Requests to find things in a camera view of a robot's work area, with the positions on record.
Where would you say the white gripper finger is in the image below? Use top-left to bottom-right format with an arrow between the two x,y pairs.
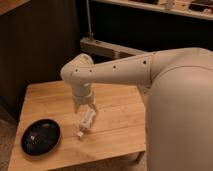
89,103 -> 98,112
74,105 -> 80,114

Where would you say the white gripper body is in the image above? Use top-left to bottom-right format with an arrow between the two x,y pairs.
73,91 -> 94,107

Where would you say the white plastic bottle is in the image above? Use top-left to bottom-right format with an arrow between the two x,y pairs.
77,108 -> 96,139

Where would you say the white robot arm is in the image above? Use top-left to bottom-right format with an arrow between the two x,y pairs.
60,47 -> 213,171

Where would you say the black ceramic bowl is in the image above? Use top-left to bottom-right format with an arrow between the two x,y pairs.
21,119 -> 61,156

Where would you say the wooden table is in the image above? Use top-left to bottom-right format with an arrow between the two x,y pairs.
8,81 -> 146,171

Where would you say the grey metal beam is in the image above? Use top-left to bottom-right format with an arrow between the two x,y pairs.
80,37 -> 144,59

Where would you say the metal pole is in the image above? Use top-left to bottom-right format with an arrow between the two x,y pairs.
86,0 -> 94,41

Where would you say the wooden shelf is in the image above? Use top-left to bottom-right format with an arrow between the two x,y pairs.
93,0 -> 213,21

